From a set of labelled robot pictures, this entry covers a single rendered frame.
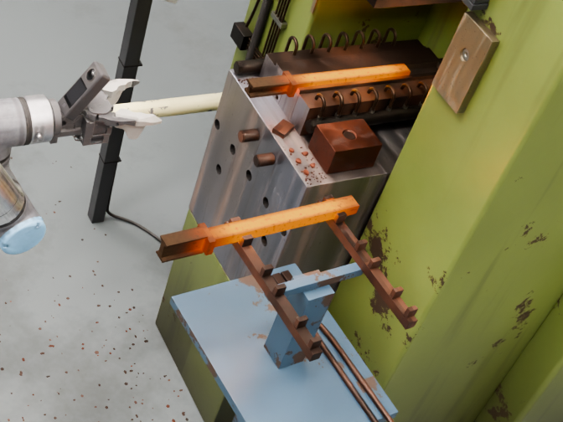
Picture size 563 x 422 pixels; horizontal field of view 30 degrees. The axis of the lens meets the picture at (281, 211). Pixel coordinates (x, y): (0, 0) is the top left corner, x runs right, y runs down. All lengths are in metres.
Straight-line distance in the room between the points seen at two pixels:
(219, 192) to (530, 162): 0.82
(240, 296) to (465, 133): 0.56
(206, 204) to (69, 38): 1.47
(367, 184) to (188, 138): 1.42
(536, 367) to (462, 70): 0.94
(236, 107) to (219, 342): 0.57
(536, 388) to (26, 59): 2.06
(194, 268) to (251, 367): 0.68
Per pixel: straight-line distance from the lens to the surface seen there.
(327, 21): 2.45
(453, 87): 2.01
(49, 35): 3.88
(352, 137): 2.19
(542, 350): 2.64
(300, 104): 2.23
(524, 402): 2.74
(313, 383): 2.06
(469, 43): 1.96
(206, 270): 2.61
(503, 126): 1.94
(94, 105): 2.03
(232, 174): 2.41
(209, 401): 2.76
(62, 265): 3.08
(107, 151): 3.00
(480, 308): 2.34
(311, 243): 2.29
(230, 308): 2.12
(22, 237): 1.95
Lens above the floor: 2.30
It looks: 42 degrees down
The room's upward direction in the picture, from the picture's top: 21 degrees clockwise
